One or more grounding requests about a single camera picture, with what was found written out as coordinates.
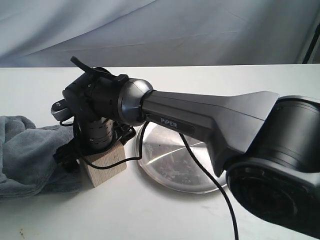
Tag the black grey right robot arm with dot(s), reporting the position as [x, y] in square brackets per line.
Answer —
[267, 145]

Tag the wooden block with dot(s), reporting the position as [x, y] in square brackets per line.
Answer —
[112, 156]

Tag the wrist camera with black bracket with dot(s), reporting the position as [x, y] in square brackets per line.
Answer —
[60, 111]

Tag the white backdrop cloth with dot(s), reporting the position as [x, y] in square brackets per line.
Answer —
[142, 33]

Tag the round steel plate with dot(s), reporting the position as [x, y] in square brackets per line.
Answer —
[166, 161]

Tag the grey fleece cloth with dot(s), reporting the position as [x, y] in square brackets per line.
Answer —
[27, 166]

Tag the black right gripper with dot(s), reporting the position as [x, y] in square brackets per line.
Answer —
[93, 138]

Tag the black stand pole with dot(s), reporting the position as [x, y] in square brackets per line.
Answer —
[312, 47]

